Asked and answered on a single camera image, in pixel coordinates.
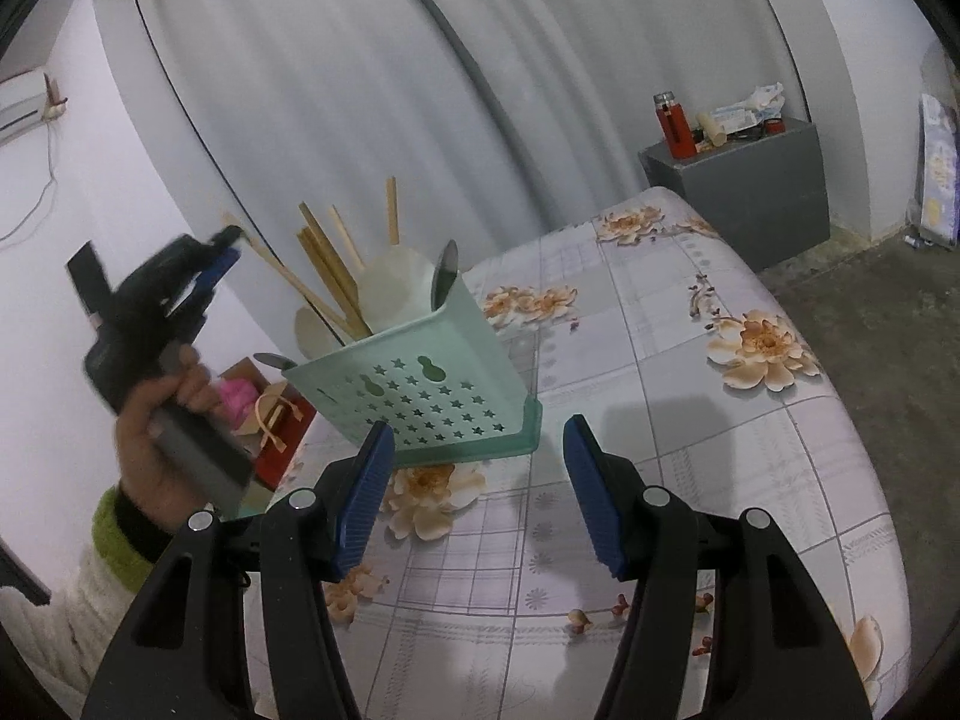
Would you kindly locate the cream plastic spoon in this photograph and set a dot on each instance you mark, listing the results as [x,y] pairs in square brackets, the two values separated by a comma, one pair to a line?
[397,285]
[311,334]

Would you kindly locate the white air conditioner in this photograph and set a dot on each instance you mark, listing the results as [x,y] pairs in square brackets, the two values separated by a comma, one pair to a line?
[19,105]

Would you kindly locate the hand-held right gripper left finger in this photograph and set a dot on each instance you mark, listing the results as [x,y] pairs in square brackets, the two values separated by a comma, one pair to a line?
[367,495]

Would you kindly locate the red gift bag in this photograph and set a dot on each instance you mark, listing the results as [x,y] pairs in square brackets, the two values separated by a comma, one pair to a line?
[281,450]

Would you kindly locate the printed plastic package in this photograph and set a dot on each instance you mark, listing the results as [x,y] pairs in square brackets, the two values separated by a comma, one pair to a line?
[937,172]

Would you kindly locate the white and blue box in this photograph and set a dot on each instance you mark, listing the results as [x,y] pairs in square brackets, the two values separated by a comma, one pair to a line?
[735,118]

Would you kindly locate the beige cylinder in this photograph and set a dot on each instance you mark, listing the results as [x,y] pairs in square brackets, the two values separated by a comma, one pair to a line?
[712,131]

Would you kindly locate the grey curtain panel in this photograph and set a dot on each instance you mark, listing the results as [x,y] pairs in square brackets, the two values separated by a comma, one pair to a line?
[300,90]
[600,52]

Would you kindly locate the green plastic utensil basket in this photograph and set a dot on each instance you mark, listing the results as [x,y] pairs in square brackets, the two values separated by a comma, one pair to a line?
[420,390]

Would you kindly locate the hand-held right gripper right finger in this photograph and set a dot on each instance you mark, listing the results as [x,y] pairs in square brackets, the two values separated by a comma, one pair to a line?
[592,487]

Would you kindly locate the bunch of bamboo chopsticks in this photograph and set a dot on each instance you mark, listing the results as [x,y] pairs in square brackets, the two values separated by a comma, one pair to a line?
[330,277]

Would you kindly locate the metal spoon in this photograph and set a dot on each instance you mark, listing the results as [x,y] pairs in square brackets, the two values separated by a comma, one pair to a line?
[274,360]
[448,259]

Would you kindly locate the grey cabinet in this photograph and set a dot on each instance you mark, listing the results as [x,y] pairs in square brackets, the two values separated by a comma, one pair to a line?
[750,202]

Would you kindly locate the long wooden stick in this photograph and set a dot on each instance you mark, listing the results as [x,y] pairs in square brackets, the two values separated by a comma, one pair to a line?
[285,277]

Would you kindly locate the red thermos bottle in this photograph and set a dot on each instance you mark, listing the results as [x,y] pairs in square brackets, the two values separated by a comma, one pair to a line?
[675,131]

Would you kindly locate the floral tablecloth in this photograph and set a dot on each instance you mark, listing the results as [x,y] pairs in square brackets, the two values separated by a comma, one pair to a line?
[675,427]

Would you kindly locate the pink plastic bag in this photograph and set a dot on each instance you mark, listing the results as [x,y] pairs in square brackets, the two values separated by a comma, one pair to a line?
[238,401]

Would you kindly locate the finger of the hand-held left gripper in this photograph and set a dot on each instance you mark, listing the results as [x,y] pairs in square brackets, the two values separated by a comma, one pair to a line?
[221,262]

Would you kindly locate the person's left hand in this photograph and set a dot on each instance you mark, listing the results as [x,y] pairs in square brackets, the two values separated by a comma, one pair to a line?
[139,457]

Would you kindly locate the white plastic bag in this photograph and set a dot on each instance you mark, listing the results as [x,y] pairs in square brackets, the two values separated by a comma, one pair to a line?
[761,99]

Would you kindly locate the teal paper bag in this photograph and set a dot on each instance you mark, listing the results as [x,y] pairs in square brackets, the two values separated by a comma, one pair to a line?
[255,499]

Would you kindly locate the brown cardboard box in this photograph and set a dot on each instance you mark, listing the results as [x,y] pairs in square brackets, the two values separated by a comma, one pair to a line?
[251,371]

